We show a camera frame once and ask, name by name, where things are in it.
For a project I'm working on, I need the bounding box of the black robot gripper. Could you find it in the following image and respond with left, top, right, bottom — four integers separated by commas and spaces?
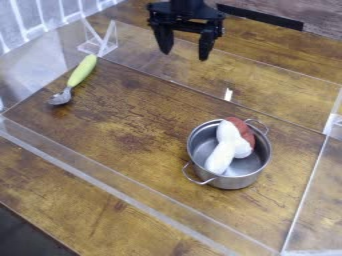
146, 0, 224, 61

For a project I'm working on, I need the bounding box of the white plush mushroom red cap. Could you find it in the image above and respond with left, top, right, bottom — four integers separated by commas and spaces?
204, 117, 255, 175

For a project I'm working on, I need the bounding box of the silver metal pot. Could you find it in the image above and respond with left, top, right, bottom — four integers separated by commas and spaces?
181, 119, 271, 190

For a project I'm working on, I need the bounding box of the clear acrylic triangular stand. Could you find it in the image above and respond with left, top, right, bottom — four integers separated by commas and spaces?
77, 19, 118, 57

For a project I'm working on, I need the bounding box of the black strip on table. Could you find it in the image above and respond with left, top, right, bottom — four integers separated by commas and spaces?
216, 4, 304, 31

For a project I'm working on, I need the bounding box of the yellow-green handled metal spoon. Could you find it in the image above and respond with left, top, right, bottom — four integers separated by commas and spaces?
47, 54, 97, 105

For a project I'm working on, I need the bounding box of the clear acrylic enclosure wall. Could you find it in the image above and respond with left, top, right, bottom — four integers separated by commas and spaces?
0, 115, 342, 256

